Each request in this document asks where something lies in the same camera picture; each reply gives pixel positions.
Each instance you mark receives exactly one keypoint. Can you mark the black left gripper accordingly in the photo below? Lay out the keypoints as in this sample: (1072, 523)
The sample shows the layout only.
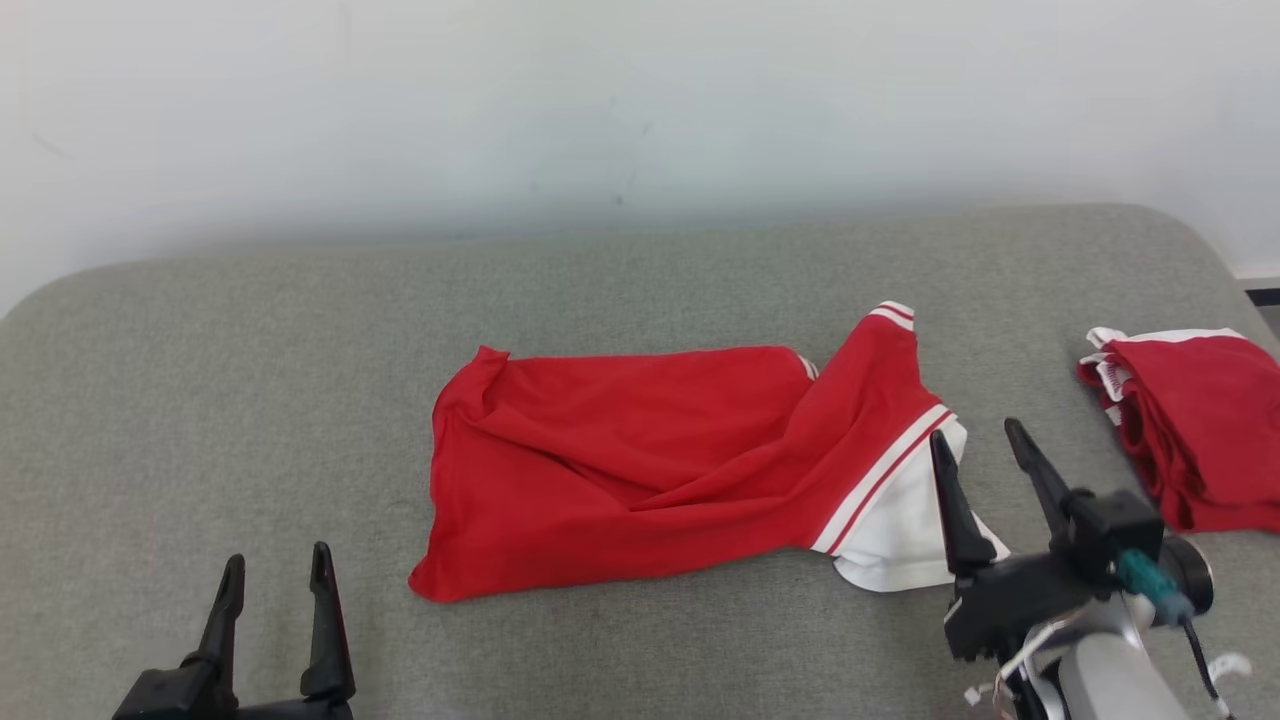
(280, 712)

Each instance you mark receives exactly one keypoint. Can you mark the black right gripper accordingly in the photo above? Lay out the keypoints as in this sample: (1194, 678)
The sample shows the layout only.
(1010, 600)

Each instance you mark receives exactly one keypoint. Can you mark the red white shorts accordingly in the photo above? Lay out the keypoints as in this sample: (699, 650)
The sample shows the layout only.
(1200, 430)

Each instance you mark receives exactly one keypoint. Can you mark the red white basketball jersey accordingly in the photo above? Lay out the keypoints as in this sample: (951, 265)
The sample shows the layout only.
(620, 460)

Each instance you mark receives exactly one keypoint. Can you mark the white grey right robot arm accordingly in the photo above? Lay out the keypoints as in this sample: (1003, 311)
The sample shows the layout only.
(1110, 680)

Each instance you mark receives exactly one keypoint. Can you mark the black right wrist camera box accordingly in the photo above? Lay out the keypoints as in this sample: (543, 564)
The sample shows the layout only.
(1115, 530)

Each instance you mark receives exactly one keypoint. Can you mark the teal right camera connector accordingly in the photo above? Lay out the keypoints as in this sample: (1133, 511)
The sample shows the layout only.
(1150, 585)

